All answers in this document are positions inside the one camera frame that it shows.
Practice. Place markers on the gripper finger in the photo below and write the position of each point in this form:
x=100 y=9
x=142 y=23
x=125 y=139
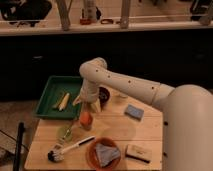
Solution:
x=76 y=101
x=96 y=107

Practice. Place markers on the wooden table leg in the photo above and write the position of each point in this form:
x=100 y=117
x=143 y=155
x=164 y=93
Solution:
x=125 y=12
x=64 y=15

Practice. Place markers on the yellow corn cob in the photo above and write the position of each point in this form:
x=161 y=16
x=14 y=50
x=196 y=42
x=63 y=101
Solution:
x=64 y=102

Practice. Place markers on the grey cloth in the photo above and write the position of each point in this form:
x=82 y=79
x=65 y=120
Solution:
x=106 y=154

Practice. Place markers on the green plastic tray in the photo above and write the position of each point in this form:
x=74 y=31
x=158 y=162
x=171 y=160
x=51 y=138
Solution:
x=53 y=93

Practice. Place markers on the wooden table leg right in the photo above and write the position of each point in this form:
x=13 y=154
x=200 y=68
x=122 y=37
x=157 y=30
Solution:
x=125 y=12

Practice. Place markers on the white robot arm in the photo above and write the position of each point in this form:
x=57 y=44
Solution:
x=187 y=113

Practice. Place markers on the white dish brush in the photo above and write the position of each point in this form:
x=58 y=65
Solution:
x=57 y=155

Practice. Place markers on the black pole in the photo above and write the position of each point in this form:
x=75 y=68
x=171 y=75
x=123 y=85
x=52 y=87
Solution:
x=17 y=158

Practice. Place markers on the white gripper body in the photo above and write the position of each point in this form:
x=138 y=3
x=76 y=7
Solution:
x=89 y=91

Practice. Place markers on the green glass object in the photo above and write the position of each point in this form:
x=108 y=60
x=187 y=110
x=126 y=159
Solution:
x=64 y=133

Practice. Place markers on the wooden block eraser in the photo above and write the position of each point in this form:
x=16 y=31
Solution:
x=139 y=153

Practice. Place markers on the orange bowl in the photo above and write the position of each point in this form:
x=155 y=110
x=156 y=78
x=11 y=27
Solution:
x=92 y=159

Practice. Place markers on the orange apple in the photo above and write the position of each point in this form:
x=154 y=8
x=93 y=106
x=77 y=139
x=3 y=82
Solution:
x=85 y=119

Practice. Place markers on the black office chair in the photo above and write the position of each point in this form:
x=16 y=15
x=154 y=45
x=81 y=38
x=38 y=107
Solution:
x=24 y=12

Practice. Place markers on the dark metal cup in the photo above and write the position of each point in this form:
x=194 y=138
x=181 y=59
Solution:
x=104 y=96

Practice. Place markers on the blue sponge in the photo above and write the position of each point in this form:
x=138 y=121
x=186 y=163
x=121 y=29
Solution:
x=134 y=112

